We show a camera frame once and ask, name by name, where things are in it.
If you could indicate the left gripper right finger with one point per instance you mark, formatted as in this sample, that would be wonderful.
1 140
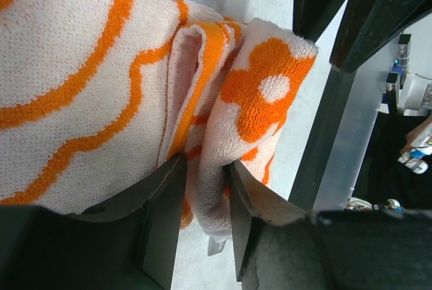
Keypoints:
270 236

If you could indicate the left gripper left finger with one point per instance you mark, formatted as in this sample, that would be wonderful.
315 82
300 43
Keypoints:
129 241

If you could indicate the orange flower pattern towel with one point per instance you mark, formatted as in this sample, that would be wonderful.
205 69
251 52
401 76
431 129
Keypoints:
98 94

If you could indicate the aluminium front rail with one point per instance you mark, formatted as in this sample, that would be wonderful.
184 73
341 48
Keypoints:
354 131

